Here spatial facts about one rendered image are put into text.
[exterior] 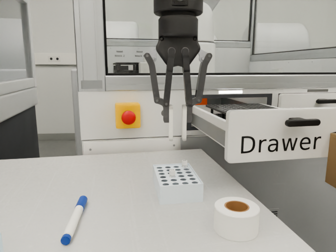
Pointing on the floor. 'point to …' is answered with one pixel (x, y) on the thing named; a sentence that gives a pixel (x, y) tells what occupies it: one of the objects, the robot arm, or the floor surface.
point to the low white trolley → (123, 206)
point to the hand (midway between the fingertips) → (177, 122)
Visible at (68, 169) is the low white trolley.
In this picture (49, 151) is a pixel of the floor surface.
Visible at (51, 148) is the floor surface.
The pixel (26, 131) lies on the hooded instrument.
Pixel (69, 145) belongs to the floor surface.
